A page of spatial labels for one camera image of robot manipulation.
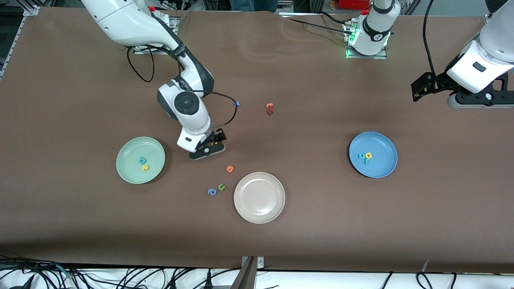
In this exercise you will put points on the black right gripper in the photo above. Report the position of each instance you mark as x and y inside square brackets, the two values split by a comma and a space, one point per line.
[215, 137]

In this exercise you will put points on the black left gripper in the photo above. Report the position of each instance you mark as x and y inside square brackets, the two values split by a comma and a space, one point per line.
[438, 83]

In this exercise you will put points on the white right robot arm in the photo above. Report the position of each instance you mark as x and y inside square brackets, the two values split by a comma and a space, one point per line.
[192, 120]

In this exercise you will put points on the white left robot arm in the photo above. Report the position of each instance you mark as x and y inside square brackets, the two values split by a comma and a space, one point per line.
[494, 44]

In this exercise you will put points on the blue foam letter a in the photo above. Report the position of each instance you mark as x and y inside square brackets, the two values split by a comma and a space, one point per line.
[212, 192]

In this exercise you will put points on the beige plate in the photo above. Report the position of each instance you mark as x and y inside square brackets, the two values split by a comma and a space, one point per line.
[259, 197]

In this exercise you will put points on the green plate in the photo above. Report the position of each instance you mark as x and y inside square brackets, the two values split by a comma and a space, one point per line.
[132, 152]

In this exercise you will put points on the blue plate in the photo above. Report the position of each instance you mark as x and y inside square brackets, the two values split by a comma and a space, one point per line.
[379, 168]

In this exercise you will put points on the red box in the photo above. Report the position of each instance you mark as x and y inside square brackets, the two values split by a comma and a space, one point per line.
[353, 4]

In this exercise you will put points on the person in blue jeans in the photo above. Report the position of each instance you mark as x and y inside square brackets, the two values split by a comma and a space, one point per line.
[253, 4]

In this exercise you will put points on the black power plug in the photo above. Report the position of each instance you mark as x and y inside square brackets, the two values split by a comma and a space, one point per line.
[208, 279]

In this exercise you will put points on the white tape scrap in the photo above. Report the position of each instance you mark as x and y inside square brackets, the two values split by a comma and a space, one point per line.
[425, 265]

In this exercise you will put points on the metal table bracket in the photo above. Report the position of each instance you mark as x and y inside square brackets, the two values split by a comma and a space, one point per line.
[249, 275]

